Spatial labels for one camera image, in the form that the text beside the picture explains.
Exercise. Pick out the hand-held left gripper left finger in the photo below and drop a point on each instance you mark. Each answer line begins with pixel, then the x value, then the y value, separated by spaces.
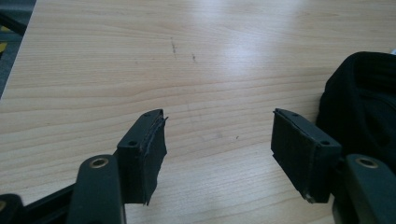
pixel 140 161

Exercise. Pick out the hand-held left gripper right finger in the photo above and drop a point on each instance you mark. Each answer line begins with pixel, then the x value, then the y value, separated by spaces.
pixel 308 161

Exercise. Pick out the black cloth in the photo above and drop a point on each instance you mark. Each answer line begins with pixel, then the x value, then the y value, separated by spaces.
pixel 361 105

